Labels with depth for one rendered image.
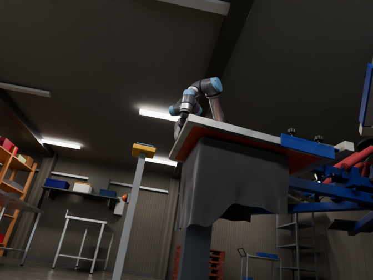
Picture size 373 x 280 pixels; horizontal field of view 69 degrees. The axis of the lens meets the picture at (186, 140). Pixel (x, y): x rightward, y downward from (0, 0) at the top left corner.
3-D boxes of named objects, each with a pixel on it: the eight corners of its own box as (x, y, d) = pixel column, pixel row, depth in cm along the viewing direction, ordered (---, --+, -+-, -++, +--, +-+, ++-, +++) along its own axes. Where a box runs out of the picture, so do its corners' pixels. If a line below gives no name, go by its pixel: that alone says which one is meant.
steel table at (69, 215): (106, 271, 713) (117, 227, 760) (93, 274, 520) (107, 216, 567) (74, 266, 707) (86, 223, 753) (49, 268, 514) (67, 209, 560)
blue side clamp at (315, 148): (281, 145, 135) (281, 133, 138) (276, 149, 140) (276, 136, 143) (334, 159, 139) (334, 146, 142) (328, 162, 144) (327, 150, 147)
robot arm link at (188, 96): (197, 95, 176) (192, 86, 170) (195, 109, 172) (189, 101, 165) (186, 96, 180) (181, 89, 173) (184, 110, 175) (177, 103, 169)
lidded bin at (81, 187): (90, 196, 784) (93, 187, 795) (88, 193, 750) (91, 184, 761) (74, 193, 781) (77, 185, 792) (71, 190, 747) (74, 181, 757)
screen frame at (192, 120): (187, 120, 130) (189, 113, 132) (167, 159, 182) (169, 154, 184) (334, 158, 141) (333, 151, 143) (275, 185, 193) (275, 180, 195)
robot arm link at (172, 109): (190, 80, 221) (165, 105, 183) (202, 78, 216) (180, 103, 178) (194, 93, 226) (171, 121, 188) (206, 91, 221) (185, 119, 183)
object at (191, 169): (190, 224, 118) (201, 136, 136) (171, 233, 158) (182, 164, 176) (196, 225, 118) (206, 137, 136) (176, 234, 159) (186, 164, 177)
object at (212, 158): (195, 224, 118) (205, 136, 136) (192, 224, 122) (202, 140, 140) (291, 240, 125) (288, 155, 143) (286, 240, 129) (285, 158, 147)
